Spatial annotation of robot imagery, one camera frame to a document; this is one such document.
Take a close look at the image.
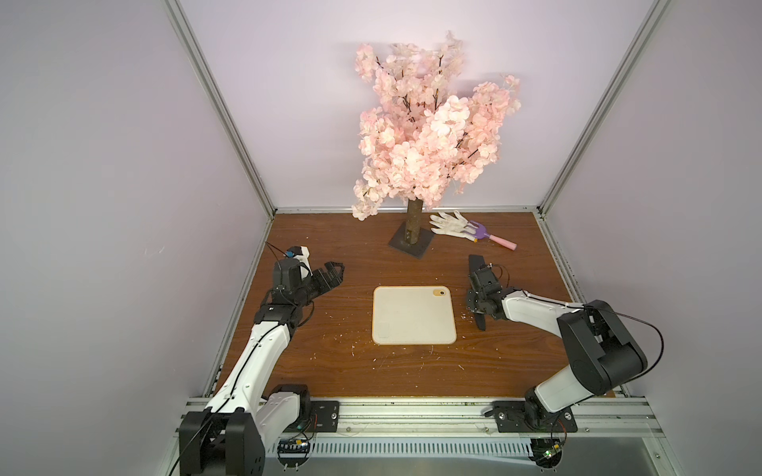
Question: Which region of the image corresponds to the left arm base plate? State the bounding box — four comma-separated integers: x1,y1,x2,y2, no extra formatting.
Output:
285,400,341,436

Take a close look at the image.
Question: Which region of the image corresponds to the pink cherry blossom tree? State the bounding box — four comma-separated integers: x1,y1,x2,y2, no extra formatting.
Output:
352,34,521,258

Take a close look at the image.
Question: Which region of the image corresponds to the white work glove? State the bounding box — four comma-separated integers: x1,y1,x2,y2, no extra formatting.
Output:
430,210,477,242

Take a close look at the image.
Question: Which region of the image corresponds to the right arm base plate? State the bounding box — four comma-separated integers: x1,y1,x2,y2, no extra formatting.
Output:
483,400,579,434

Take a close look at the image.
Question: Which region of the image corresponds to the left circuit board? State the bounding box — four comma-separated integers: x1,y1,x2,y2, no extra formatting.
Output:
276,438,312,471

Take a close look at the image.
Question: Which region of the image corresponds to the right circuit board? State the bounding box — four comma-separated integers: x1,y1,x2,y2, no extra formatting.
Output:
529,438,564,469

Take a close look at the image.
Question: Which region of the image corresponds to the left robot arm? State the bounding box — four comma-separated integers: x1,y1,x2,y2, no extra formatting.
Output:
169,247,345,475

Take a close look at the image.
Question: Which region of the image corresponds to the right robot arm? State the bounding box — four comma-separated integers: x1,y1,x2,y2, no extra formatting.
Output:
466,255,666,432

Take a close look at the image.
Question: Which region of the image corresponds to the circuit board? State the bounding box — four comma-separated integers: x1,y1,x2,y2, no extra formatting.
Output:
529,438,564,469
276,438,312,471

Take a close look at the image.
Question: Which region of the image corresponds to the cream cutting board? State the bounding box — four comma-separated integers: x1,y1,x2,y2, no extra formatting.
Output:
372,286,456,345

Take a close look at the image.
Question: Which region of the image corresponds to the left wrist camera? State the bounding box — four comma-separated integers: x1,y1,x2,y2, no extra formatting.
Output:
285,246,311,270

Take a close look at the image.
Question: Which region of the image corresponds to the aluminium front rail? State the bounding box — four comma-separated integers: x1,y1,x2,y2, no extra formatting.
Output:
307,397,665,441

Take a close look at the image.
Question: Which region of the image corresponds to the purple pink garden rake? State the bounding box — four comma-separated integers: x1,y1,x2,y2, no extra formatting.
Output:
468,221,518,251

